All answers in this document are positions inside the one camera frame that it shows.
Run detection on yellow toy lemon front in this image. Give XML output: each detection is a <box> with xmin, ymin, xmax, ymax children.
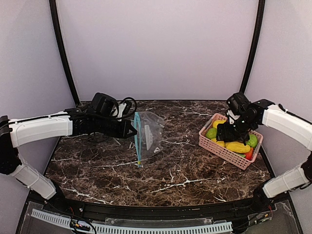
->
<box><xmin>211</xmin><ymin>138</ymin><xmax>225</xmax><ymax>147</ymax></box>

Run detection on yellow toy lemon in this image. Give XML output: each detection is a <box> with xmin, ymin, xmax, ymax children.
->
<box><xmin>211</xmin><ymin>138</ymin><xmax>225</xmax><ymax>147</ymax></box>
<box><xmin>213</xmin><ymin>119</ymin><xmax>226</xmax><ymax>129</ymax></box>

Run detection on yellow toy lemon back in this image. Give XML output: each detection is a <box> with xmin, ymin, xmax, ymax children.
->
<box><xmin>213</xmin><ymin>119</ymin><xmax>226</xmax><ymax>129</ymax></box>

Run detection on large clear zip bag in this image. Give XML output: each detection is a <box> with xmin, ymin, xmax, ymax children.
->
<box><xmin>132</xmin><ymin>111</ymin><xmax>165</xmax><ymax>168</ymax></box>

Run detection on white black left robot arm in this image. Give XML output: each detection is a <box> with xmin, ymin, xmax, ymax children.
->
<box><xmin>0</xmin><ymin>93</ymin><xmax>137</xmax><ymax>200</ymax></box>

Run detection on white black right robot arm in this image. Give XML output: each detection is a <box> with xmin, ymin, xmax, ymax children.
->
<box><xmin>216</xmin><ymin>92</ymin><xmax>312</xmax><ymax>199</ymax></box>

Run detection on green toy vegetable left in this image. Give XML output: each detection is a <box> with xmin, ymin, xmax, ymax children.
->
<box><xmin>205</xmin><ymin>128</ymin><xmax>217</xmax><ymax>139</ymax></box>

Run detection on green toy vegetable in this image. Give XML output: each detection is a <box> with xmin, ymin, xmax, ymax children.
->
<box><xmin>205</xmin><ymin>128</ymin><xmax>217</xmax><ymax>139</ymax></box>
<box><xmin>246</xmin><ymin>134</ymin><xmax>258</xmax><ymax>148</ymax></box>

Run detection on pink plastic basket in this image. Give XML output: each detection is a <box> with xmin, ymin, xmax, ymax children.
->
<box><xmin>199</xmin><ymin>113</ymin><xmax>263</xmax><ymax>170</ymax></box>

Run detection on green toy vegetable right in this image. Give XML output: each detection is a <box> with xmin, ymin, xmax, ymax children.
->
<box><xmin>246</xmin><ymin>134</ymin><xmax>258</xmax><ymax>148</ymax></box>

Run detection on orange red toy pepper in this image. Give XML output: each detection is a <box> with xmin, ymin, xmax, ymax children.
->
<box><xmin>244</xmin><ymin>147</ymin><xmax>254</xmax><ymax>161</ymax></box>

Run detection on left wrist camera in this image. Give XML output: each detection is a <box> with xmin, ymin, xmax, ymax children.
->
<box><xmin>111</xmin><ymin>97</ymin><xmax>137</xmax><ymax>121</ymax></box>

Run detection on black front rail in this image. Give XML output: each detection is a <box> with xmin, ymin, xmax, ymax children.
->
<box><xmin>41</xmin><ymin>187</ymin><xmax>291</xmax><ymax>224</ymax></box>

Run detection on white slotted cable duct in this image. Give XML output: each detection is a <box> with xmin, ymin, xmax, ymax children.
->
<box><xmin>31</xmin><ymin>209</ymin><xmax>233</xmax><ymax>234</ymax></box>

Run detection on black right frame post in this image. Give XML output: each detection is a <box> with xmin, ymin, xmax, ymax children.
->
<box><xmin>239</xmin><ymin>0</ymin><xmax>266</xmax><ymax>93</ymax></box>

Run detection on black frame post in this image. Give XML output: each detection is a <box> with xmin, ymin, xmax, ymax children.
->
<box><xmin>49</xmin><ymin>0</ymin><xmax>80</xmax><ymax>106</ymax></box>
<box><xmin>239</xmin><ymin>0</ymin><xmax>266</xmax><ymax>93</ymax></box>

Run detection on black left frame post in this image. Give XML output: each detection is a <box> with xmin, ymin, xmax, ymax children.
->
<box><xmin>49</xmin><ymin>0</ymin><xmax>80</xmax><ymax>106</ymax></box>

